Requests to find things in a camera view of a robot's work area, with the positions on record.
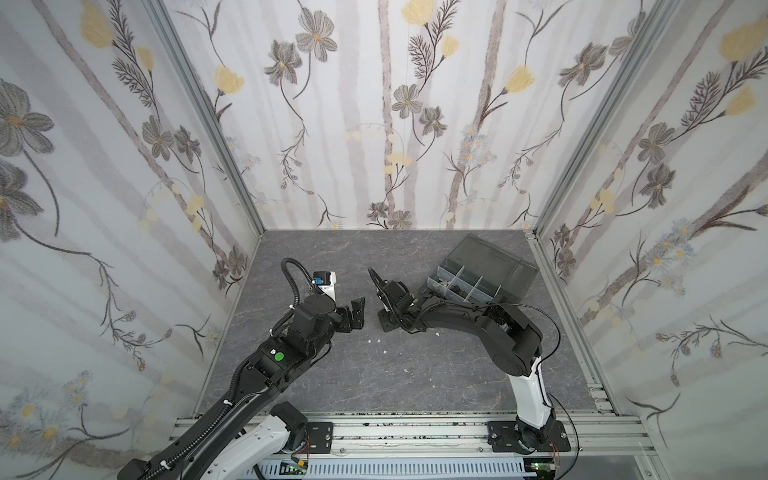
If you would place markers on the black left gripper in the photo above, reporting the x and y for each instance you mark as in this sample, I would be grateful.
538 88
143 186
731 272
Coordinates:
357 322

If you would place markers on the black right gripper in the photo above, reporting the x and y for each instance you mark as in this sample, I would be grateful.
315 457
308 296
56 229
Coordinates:
395 303

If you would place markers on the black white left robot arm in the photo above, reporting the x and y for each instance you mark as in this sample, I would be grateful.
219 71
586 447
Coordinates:
217 445

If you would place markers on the grey compartment organizer box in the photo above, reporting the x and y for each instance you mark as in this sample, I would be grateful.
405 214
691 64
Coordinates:
479 272

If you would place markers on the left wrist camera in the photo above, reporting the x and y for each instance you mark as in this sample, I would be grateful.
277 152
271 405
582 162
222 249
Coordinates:
325 281

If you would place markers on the white slotted cable duct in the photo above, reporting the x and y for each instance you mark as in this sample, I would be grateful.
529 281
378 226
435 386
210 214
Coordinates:
404 468

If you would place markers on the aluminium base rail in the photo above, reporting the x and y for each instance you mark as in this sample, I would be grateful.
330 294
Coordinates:
588 446

